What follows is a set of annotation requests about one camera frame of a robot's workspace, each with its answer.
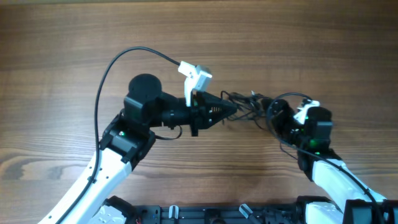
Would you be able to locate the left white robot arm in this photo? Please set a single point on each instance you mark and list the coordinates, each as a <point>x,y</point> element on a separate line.
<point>125,142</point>

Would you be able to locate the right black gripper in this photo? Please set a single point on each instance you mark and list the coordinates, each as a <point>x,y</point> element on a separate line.
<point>288,112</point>

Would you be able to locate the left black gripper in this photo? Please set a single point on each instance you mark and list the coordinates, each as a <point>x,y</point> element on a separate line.
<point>201,112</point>

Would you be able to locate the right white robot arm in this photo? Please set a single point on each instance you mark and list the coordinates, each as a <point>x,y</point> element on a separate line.
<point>308,130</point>

